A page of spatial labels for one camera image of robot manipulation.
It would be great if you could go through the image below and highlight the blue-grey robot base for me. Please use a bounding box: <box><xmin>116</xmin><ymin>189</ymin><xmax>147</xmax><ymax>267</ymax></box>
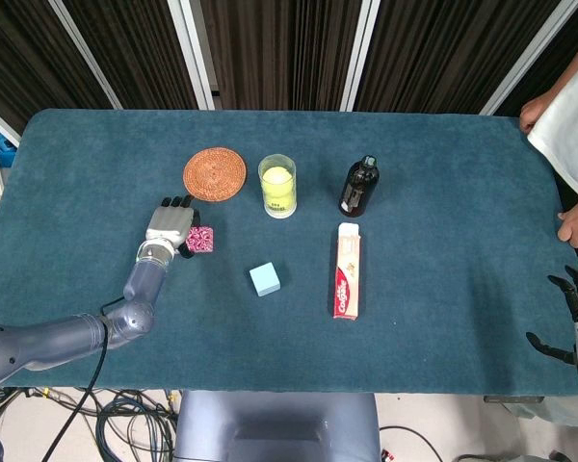
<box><xmin>172</xmin><ymin>390</ymin><xmax>381</xmax><ymax>462</ymax></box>

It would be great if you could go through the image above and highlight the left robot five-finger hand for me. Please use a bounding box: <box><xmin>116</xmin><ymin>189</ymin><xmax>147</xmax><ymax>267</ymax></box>
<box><xmin>145</xmin><ymin>194</ymin><xmax>204</xmax><ymax>261</ymax></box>

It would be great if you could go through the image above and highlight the round woven rattan coaster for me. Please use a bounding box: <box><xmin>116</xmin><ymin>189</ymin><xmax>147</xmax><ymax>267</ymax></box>
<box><xmin>183</xmin><ymin>147</ymin><xmax>248</xmax><ymax>200</ymax></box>

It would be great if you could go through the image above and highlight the blue plastic object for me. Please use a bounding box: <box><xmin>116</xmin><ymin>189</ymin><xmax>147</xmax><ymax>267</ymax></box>
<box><xmin>0</xmin><ymin>132</ymin><xmax>18</xmax><ymax>167</ymax></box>

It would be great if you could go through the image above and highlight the teal velvet table cloth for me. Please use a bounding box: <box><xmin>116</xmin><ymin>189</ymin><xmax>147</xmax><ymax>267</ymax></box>
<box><xmin>0</xmin><ymin>108</ymin><xmax>578</xmax><ymax>398</ymax></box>

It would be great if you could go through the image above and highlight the clear plastic cup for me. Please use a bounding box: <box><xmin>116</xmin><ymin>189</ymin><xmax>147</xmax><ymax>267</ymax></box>
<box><xmin>257</xmin><ymin>154</ymin><xmax>298</xmax><ymax>220</ymax></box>

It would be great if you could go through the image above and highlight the red white toothpaste box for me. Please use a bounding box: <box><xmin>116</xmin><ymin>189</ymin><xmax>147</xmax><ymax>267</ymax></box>
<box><xmin>330</xmin><ymin>221</ymin><xmax>365</xmax><ymax>321</ymax></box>

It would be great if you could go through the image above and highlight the white frame post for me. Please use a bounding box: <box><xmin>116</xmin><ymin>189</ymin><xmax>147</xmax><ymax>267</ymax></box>
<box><xmin>168</xmin><ymin>0</ymin><xmax>217</xmax><ymax>111</ymax></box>
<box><xmin>0</xmin><ymin>98</ymin><xmax>21</xmax><ymax>148</ymax></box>
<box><xmin>480</xmin><ymin>0</ymin><xmax>578</xmax><ymax>116</ymax></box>
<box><xmin>339</xmin><ymin>0</ymin><xmax>381</xmax><ymax>113</ymax></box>
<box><xmin>47</xmin><ymin>0</ymin><xmax>124</xmax><ymax>110</ymax></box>

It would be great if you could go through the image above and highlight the dark pleated curtain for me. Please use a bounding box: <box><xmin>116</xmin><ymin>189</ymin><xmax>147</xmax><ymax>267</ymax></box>
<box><xmin>0</xmin><ymin>0</ymin><xmax>578</xmax><ymax>136</ymax></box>

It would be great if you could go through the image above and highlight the person's hand at shirt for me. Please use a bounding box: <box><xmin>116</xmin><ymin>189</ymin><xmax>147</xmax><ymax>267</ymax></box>
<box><xmin>518</xmin><ymin>93</ymin><xmax>555</xmax><ymax>134</ymax></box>

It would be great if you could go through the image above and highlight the dark brown glass bottle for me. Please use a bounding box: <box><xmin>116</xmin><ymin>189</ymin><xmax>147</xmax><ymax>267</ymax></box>
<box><xmin>337</xmin><ymin>154</ymin><xmax>381</xmax><ymax>218</ymax></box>

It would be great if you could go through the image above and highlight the light blue foam cube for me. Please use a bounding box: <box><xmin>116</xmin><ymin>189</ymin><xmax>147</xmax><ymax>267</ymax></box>
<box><xmin>249</xmin><ymin>261</ymin><xmax>282</xmax><ymax>297</ymax></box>

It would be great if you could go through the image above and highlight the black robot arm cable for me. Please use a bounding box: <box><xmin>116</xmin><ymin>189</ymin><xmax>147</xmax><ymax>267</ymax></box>
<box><xmin>41</xmin><ymin>297</ymin><xmax>126</xmax><ymax>462</ymax></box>

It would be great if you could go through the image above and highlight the thin black floor cable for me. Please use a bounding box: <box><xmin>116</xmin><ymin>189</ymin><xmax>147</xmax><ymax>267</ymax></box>
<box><xmin>379</xmin><ymin>424</ymin><xmax>463</xmax><ymax>462</ymax></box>

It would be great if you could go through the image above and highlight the pink patterned rectangular block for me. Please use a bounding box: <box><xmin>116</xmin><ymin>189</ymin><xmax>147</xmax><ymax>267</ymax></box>
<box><xmin>185</xmin><ymin>226</ymin><xmax>216</xmax><ymax>255</ymax></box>

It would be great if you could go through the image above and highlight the black floor cable bundle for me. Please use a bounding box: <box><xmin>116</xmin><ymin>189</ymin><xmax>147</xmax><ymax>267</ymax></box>
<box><xmin>0</xmin><ymin>387</ymin><xmax>180</xmax><ymax>462</ymax></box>

